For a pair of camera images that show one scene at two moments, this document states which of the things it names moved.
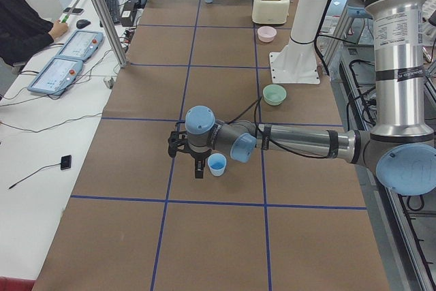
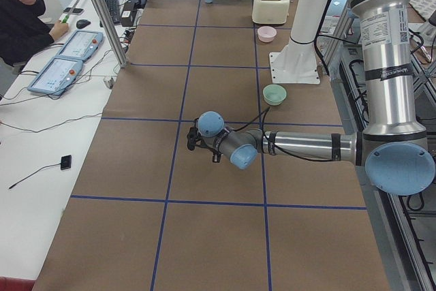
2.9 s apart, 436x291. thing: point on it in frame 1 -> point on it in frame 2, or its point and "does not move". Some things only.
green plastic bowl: (274, 94) does not move
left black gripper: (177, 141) -> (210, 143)
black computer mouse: (82, 23) does not move
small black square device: (66, 162) does not move
